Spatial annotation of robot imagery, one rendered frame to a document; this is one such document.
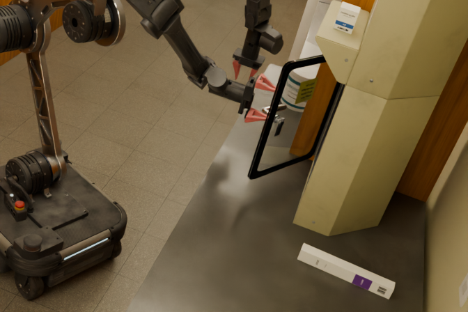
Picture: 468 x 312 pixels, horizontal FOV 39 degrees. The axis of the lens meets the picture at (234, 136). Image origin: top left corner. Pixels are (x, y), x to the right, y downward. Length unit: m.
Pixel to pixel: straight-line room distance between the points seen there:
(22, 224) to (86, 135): 1.10
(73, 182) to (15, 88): 1.23
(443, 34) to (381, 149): 0.35
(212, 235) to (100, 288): 1.17
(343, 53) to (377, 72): 0.10
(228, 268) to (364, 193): 0.46
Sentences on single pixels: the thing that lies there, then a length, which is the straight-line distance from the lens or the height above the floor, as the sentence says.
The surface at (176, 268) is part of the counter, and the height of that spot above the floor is 0.94.
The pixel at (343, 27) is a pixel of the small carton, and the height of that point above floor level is 1.52.
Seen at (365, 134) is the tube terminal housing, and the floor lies 1.30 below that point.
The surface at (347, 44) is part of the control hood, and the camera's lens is 1.69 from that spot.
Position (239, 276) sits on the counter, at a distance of 1.73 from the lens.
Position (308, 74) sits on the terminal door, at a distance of 1.88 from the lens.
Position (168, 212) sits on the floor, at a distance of 3.34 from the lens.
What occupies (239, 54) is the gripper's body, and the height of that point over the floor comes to 1.19.
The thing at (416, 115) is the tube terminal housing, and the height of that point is 1.35.
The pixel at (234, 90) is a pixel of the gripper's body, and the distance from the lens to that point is 1.94.
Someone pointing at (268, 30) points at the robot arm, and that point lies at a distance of 2.15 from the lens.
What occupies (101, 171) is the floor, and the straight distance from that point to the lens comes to 3.52.
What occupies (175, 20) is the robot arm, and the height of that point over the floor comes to 1.45.
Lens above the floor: 2.11
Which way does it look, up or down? 31 degrees down
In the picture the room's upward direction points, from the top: 17 degrees clockwise
